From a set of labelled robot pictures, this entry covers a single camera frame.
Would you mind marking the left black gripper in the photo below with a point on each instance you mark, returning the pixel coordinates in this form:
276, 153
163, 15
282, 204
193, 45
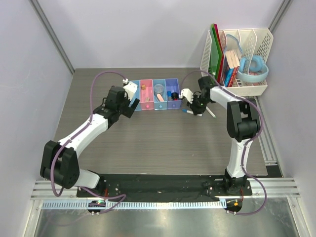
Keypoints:
128, 111

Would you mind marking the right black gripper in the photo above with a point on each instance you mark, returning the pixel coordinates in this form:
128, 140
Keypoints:
196, 110

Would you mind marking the blue marker pen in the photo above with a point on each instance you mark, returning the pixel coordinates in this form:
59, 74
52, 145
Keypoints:
187, 111

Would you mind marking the light blue drawer box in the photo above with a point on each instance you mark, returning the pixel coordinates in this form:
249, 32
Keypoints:
136, 95

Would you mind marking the green marker pen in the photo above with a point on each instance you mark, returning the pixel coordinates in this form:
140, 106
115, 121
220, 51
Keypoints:
211, 113

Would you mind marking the red black stamp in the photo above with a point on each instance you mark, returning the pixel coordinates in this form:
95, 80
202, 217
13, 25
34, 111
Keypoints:
175, 96

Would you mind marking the purple drawer box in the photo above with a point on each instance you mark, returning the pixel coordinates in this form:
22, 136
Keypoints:
173, 86

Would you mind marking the pink drawer box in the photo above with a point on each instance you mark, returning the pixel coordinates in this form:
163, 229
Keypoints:
148, 92

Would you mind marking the blue glue stick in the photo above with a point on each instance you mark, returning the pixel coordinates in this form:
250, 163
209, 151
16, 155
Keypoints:
169, 96

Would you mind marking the pink eraser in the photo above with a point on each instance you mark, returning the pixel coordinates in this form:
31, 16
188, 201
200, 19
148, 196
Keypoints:
160, 97

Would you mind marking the clear tape roll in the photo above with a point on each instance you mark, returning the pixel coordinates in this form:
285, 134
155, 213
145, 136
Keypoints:
158, 88

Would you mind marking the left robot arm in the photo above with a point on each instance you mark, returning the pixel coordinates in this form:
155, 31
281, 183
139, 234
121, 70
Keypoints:
60, 159

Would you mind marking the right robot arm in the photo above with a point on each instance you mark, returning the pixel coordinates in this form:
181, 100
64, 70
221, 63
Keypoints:
243, 124

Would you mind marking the books stack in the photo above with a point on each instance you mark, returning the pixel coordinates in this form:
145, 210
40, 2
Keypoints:
230, 67

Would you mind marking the green folder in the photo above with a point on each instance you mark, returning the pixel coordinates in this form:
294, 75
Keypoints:
214, 55

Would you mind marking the white file organizer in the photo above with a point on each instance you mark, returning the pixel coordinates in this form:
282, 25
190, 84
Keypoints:
253, 41

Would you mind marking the blue headphones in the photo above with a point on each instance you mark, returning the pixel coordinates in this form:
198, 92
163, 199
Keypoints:
258, 70

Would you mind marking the red folder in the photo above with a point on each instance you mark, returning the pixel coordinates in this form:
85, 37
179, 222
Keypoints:
220, 51

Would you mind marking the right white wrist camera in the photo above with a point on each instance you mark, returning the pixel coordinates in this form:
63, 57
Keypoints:
187, 94

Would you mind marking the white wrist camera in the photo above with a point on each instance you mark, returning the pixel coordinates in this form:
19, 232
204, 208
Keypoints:
187, 94
130, 89

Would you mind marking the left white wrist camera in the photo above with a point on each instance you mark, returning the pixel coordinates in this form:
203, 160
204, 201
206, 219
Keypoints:
130, 89

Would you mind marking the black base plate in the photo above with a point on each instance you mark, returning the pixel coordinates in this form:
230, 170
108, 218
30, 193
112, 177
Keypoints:
174, 188

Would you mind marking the white cable duct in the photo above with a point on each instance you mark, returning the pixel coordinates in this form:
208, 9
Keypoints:
97, 204

